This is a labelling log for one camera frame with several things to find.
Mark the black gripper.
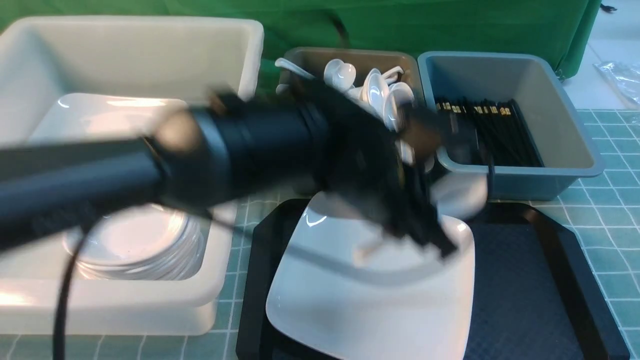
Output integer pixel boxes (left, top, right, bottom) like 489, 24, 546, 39
300, 82, 479, 258

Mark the white ceramic soup spoon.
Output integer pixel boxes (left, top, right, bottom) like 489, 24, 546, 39
353, 173, 490, 267

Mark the white square rice plate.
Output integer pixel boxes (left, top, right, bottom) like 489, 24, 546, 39
265, 193, 475, 360

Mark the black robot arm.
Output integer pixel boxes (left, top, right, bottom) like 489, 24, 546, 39
0, 79, 489, 258

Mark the white square plate in tub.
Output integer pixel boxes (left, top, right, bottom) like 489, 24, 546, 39
28, 93, 187, 144

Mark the pile of white spoons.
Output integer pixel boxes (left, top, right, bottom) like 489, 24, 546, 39
274, 57, 417, 165

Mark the bundle of black chopsticks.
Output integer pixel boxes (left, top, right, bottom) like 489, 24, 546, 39
435, 96, 544, 167

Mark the brown-grey spoon bin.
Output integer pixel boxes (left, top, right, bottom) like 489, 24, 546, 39
276, 47, 425, 104

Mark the blue-grey chopstick bin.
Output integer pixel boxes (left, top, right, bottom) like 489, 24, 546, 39
417, 51, 605, 201

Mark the black serving tray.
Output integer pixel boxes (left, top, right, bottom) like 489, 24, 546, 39
235, 198, 631, 360

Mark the green backdrop cloth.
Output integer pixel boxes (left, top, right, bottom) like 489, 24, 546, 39
0, 0, 601, 91

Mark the stack of white small bowls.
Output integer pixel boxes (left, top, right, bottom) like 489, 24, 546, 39
76, 204, 206, 281

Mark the clear plastic bag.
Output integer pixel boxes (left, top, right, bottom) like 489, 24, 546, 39
593, 61, 640, 109

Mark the large white plastic tub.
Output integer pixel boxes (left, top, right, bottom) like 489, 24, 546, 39
1, 16, 265, 337

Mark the black cable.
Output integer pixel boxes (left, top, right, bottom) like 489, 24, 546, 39
52, 220, 101, 360

